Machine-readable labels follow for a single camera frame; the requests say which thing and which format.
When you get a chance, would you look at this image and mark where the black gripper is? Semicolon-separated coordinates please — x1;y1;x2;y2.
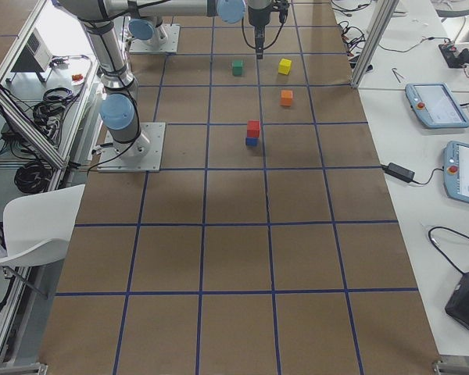
247;0;289;59

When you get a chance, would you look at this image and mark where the red wooden block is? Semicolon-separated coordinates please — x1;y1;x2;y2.
246;120;261;138

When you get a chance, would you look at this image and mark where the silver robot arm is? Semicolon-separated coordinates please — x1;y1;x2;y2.
128;16;168;48
61;1;289;159

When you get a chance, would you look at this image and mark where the yellow wooden block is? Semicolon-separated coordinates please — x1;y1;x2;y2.
277;58;292;76

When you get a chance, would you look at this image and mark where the green wooden block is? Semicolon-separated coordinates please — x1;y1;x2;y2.
231;59;244;77

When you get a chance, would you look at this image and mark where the orange wooden block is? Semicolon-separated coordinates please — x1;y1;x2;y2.
280;90;294;107

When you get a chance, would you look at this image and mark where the blue wooden block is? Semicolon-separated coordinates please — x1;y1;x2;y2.
245;137;259;147

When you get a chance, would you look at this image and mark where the upper blue teach pendant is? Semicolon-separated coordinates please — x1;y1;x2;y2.
405;83;469;129

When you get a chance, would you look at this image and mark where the blue teach pendant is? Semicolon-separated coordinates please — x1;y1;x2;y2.
443;141;469;203
405;83;469;129

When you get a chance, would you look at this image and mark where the black power adapter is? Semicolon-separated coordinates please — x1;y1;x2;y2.
381;162;415;183

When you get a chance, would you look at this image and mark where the grey control box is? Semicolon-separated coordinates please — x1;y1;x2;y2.
11;28;53;82

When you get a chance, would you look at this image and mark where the lower blue teach pendant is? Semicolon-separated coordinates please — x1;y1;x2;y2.
443;141;469;203

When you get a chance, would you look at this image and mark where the white plastic chair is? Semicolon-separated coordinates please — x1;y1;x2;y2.
0;184;85;266

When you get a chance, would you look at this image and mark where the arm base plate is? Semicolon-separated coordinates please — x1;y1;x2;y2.
97;122;166;173
128;20;180;55

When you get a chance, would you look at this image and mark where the aluminium frame post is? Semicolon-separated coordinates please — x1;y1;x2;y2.
351;0;399;88

